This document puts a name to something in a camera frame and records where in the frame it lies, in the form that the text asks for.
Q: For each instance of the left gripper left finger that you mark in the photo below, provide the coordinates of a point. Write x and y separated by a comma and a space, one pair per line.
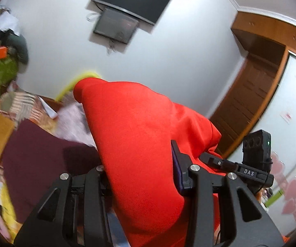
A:
53, 221

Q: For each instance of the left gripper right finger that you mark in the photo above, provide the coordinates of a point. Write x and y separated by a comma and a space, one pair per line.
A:
243, 221

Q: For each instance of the red hooded jacket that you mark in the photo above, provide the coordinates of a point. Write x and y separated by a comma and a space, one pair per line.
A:
133, 127

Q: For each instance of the maroon garment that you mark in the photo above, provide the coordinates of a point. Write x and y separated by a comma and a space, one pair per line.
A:
33, 159

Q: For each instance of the wooden door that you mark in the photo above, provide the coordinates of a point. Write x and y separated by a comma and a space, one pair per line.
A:
249, 90

